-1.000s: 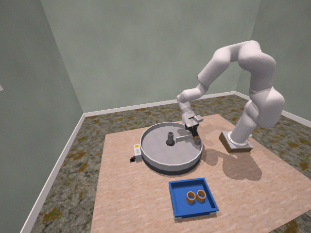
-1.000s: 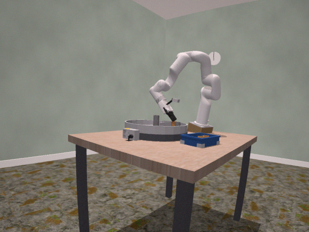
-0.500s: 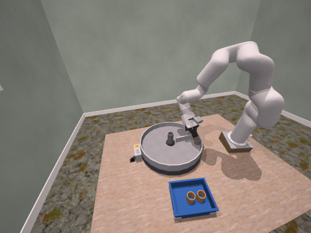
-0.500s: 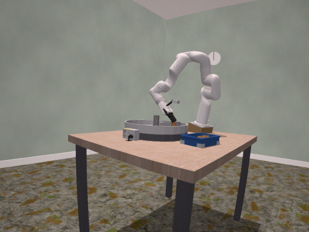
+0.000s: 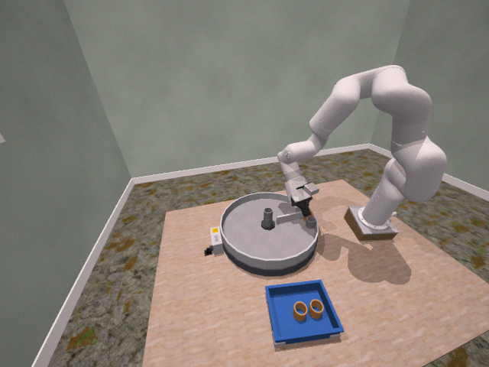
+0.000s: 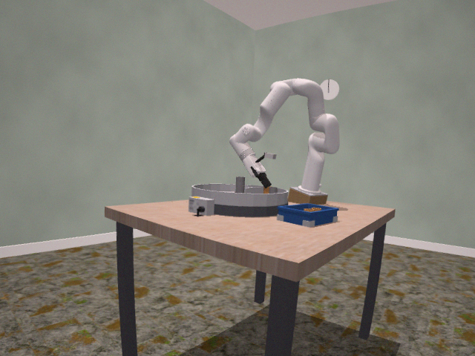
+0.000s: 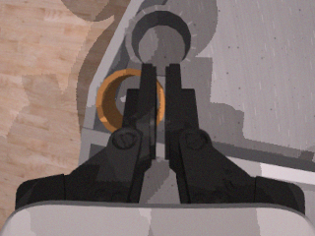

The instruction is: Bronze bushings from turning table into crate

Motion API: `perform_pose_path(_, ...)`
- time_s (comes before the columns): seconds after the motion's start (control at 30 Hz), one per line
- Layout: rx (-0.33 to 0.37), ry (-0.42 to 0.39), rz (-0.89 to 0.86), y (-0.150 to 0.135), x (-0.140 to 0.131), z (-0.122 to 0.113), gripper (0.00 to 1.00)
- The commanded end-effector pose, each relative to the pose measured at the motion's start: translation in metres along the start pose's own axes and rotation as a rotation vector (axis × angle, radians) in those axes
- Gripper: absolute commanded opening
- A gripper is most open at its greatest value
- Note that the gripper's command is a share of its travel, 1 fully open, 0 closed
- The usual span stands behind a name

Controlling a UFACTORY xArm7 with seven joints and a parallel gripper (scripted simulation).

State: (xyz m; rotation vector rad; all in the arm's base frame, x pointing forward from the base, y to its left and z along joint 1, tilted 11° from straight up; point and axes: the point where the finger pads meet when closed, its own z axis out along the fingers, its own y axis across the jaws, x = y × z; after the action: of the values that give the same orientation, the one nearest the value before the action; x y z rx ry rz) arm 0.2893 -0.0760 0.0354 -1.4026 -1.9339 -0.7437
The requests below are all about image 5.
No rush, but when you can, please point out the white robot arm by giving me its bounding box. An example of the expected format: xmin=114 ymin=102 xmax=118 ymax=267
xmin=277 ymin=65 xmax=447 ymax=231

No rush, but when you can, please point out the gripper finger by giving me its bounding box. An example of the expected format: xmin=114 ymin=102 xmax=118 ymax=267
xmin=303 ymin=196 xmax=313 ymax=216
xmin=291 ymin=197 xmax=309 ymax=216

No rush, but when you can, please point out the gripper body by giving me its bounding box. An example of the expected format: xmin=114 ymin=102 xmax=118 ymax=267
xmin=285 ymin=176 xmax=311 ymax=202

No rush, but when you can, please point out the blue crate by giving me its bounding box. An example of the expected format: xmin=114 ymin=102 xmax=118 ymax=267
xmin=265 ymin=279 xmax=344 ymax=347

